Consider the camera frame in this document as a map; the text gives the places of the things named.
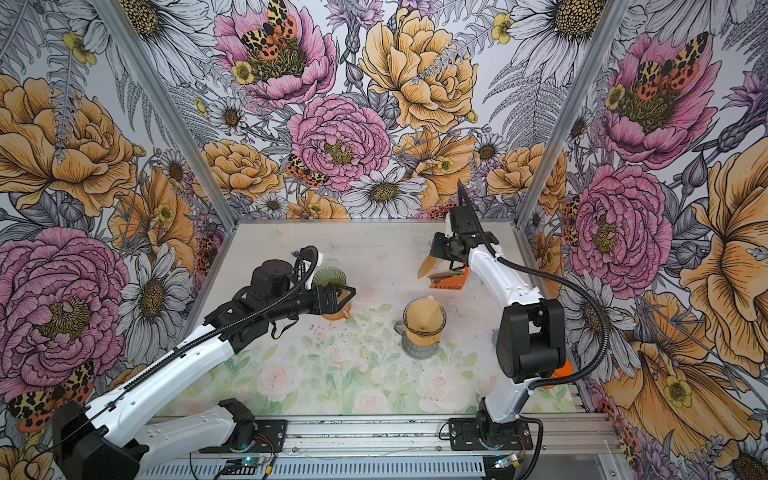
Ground clear grey glass dripper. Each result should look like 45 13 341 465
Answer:
403 297 449 340

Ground orange coffee filter pack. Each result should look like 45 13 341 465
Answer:
428 267 470 291

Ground orange lid bottle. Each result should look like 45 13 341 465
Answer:
542 360 575 389

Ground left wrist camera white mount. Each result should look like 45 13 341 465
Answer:
292 250 324 290

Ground aluminium rail frame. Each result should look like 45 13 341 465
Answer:
139 413 632 479

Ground wooden ring holder front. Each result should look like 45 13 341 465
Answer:
404 330 441 347

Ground orange glass carafe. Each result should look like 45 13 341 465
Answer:
324 303 352 321

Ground green circuit board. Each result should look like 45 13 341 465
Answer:
494 453 520 469

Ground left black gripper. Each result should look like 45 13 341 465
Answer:
267 281 355 320

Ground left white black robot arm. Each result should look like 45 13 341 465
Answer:
51 247 356 479

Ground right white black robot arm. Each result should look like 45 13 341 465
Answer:
430 205 566 425

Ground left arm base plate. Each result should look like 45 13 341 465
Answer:
200 419 288 454

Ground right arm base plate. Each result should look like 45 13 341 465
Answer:
447 417 534 452

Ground clear grey glass carafe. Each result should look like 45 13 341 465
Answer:
394 322 441 360

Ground left black corrugated cable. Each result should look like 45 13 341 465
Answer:
23 244 320 475

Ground black corrugated cable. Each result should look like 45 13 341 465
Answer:
23 244 320 475
457 181 611 480

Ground green glass dripper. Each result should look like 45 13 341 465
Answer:
312 267 347 286

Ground right black corrugated cable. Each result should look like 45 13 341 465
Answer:
457 181 611 480

